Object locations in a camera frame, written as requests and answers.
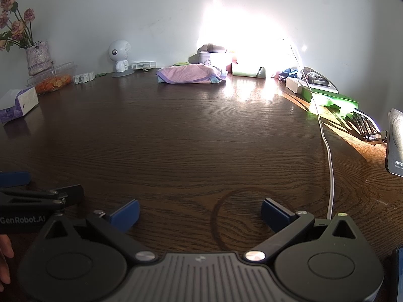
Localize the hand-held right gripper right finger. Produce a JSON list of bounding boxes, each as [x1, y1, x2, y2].
[[243, 198, 360, 263]]

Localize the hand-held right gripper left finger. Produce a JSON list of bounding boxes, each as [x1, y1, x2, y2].
[[43, 198, 159, 264]]

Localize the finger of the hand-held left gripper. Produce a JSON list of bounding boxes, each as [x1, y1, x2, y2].
[[0, 172, 31, 188], [0, 184, 84, 215]]

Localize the pink and blue shorts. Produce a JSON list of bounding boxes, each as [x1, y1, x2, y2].
[[156, 63, 227, 85]]

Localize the person's left hand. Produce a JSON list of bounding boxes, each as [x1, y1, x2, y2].
[[0, 235, 15, 291]]

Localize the purple and white tissue box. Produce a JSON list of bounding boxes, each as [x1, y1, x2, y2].
[[0, 87, 40, 124]]

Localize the clear container with oranges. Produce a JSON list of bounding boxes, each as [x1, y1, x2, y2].
[[27, 61, 78, 95]]

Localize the black metal rack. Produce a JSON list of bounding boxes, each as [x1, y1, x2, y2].
[[346, 108, 388, 145]]

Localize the bright green long box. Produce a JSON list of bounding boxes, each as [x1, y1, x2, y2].
[[301, 85, 359, 111]]

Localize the white power adapter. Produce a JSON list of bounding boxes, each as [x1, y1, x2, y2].
[[285, 77, 308, 94]]

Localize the dark flat device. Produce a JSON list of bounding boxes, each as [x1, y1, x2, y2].
[[390, 244, 403, 302]]

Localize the upright charger block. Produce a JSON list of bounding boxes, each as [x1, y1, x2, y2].
[[385, 108, 403, 177]]

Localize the black and white device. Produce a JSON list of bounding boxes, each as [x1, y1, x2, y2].
[[301, 68, 332, 86]]

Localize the pale green box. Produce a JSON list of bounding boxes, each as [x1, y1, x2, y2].
[[231, 62, 267, 79]]

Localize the white robot-shaped desk gadget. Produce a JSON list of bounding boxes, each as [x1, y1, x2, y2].
[[108, 39, 135, 78]]

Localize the dried rose bouquet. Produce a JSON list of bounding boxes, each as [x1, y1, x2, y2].
[[0, 0, 37, 53]]

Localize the white cable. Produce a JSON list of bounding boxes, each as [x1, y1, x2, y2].
[[280, 38, 341, 221]]

